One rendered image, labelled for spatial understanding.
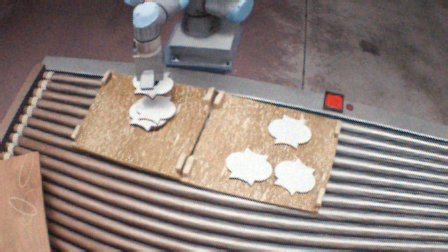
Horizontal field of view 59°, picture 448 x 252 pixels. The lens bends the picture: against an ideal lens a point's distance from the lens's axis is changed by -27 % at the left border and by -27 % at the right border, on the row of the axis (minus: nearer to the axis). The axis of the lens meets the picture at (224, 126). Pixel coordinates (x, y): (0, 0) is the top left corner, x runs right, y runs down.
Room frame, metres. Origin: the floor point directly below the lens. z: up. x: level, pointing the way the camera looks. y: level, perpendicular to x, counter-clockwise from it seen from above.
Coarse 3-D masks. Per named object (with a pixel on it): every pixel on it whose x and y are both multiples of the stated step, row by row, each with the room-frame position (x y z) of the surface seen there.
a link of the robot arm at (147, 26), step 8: (136, 8) 1.12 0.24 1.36; (144, 8) 1.11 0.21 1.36; (152, 8) 1.11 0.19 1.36; (160, 8) 1.14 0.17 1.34; (136, 16) 1.09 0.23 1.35; (144, 16) 1.08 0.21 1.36; (152, 16) 1.09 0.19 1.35; (160, 16) 1.12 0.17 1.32; (136, 24) 1.09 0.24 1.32; (144, 24) 1.08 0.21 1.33; (152, 24) 1.09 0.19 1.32; (160, 24) 1.12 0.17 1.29; (136, 32) 1.09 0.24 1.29; (144, 32) 1.08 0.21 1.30; (152, 32) 1.09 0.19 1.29; (136, 40) 1.10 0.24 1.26; (144, 40) 1.08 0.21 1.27; (152, 40) 1.09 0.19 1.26
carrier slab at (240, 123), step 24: (216, 120) 1.06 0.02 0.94; (240, 120) 1.06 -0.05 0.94; (264, 120) 1.06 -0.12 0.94; (312, 120) 1.06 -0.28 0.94; (216, 144) 0.97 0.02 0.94; (240, 144) 0.97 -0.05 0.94; (264, 144) 0.97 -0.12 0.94; (312, 144) 0.96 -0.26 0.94; (336, 144) 0.96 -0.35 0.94; (192, 168) 0.89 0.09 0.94; (216, 168) 0.89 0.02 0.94; (312, 168) 0.87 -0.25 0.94; (216, 192) 0.81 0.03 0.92; (240, 192) 0.80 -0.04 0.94; (264, 192) 0.80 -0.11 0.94; (288, 192) 0.79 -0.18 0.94; (312, 192) 0.78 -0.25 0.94
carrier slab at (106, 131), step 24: (96, 96) 1.19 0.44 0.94; (120, 96) 1.18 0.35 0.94; (144, 96) 1.18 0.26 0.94; (168, 96) 1.17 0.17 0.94; (192, 96) 1.17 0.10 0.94; (96, 120) 1.08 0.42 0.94; (120, 120) 1.08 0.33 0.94; (192, 120) 1.07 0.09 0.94; (72, 144) 0.98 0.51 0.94; (96, 144) 0.98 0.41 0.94; (120, 144) 0.98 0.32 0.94; (144, 144) 0.98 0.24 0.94; (168, 144) 0.98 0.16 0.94; (192, 144) 0.98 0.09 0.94; (144, 168) 0.89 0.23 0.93; (168, 168) 0.89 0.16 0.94
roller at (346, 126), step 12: (48, 72) 1.37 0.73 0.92; (84, 84) 1.29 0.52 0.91; (96, 84) 1.28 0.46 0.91; (216, 96) 1.18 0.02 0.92; (288, 108) 1.12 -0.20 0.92; (336, 120) 1.07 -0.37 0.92; (348, 132) 1.03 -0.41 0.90; (360, 132) 1.02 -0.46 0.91; (372, 132) 1.01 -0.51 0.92; (384, 132) 1.01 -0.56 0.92; (396, 132) 1.01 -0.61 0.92; (408, 144) 0.96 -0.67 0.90; (420, 144) 0.95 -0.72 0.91; (432, 144) 0.94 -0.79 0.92; (444, 144) 0.93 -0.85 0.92
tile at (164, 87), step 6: (168, 72) 1.16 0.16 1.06; (168, 78) 1.13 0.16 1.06; (138, 84) 1.11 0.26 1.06; (162, 84) 1.11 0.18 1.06; (168, 84) 1.10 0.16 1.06; (138, 90) 1.09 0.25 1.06; (144, 90) 1.08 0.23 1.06; (150, 90) 1.08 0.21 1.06; (156, 90) 1.08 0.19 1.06; (162, 90) 1.08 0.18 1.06; (168, 90) 1.08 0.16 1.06; (150, 96) 1.06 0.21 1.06
